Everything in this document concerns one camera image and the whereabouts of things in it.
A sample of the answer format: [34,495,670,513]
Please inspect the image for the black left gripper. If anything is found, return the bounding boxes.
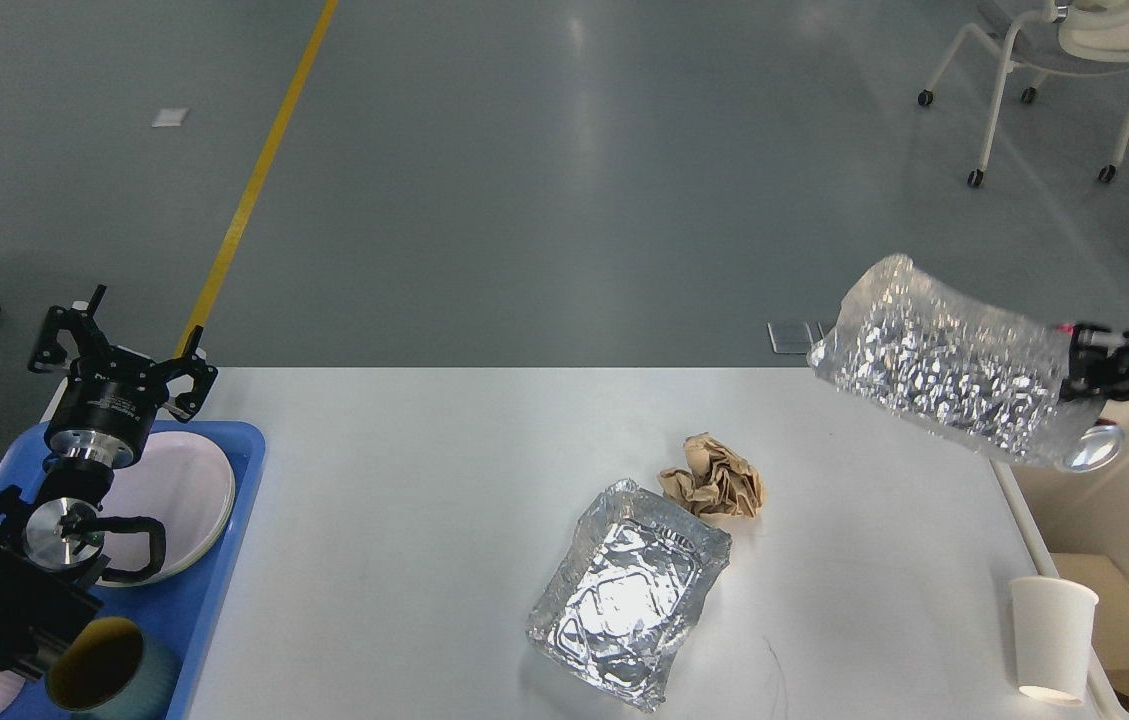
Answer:
[28,284,220,471]

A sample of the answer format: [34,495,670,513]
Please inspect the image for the white paper cup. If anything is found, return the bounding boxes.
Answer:
[1009,577,1099,706]

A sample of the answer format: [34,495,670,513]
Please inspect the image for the floor outlet plates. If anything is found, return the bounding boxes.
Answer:
[768,319,837,355]

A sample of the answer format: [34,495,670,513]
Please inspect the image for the white paper on floor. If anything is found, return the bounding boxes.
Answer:
[151,108,190,129]

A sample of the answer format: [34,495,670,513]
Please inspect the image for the small foil tray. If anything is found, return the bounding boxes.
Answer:
[808,254,1109,469]

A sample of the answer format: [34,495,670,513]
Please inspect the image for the large foil tray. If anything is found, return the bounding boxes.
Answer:
[526,478,732,714]

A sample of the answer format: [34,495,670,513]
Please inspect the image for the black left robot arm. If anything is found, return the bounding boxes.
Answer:
[0,286,218,681]

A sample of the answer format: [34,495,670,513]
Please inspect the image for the dark teal mug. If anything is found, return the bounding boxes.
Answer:
[46,616,183,719]

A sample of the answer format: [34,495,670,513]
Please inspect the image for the brown paper bag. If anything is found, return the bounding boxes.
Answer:
[1050,553,1129,711]

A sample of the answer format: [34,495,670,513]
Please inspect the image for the white chair right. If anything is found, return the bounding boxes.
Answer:
[917,1,1129,188]

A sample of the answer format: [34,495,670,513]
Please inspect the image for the brown paper ball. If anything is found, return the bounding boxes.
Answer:
[657,433,768,519]

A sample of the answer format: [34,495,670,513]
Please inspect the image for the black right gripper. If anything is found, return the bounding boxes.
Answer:
[1059,323,1129,402]

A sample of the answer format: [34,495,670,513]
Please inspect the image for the pink plate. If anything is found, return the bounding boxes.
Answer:
[102,430,236,583]

